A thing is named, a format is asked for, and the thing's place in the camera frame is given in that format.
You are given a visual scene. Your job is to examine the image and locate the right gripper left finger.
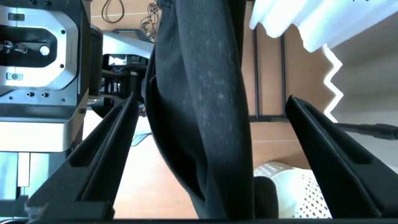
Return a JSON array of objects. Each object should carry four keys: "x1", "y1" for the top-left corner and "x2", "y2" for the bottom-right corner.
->
[{"x1": 25, "y1": 92, "x2": 140, "y2": 220}]

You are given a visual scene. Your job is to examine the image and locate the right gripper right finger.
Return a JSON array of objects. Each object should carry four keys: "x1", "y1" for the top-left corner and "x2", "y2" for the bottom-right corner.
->
[{"x1": 284, "y1": 95, "x2": 398, "y2": 218}]

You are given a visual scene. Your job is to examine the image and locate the black garment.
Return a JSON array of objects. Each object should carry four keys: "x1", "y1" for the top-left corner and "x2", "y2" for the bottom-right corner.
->
[{"x1": 144, "y1": 0, "x2": 279, "y2": 220}]

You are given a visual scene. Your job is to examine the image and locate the white printed t-shirt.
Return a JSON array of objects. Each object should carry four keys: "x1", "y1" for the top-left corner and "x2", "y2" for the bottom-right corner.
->
[{"x1": 248, "y1": 0, "x2": 398, "y2": 53}]

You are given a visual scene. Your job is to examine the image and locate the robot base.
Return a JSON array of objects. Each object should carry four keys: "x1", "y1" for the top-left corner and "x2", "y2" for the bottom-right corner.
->
[{"x1": 0, "y1": 0, "x2": 156, "y2": 216}]

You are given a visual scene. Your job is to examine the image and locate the white laundry basket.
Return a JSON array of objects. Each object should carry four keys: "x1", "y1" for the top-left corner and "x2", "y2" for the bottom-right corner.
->
[{"x1": 253, "y1": 161, "x2": 333, "y2": 220}]

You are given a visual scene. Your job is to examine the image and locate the black clothes rack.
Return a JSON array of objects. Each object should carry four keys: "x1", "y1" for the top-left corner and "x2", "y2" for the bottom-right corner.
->
[{"x1": 248, "y1": 29, "x2": 398, "y2": 141}]

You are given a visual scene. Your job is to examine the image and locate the beige curtain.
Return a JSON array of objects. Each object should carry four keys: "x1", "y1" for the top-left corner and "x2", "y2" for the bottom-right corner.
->
[{"x1": 322, "y1": 12, "x2": 398, "y2": 172}]

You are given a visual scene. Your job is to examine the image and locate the tangled black cable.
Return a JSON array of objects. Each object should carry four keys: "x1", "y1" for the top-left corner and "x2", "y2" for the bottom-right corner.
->
[{"x1": 139, "y1": 0, "x2": 161, "y2": 42}]

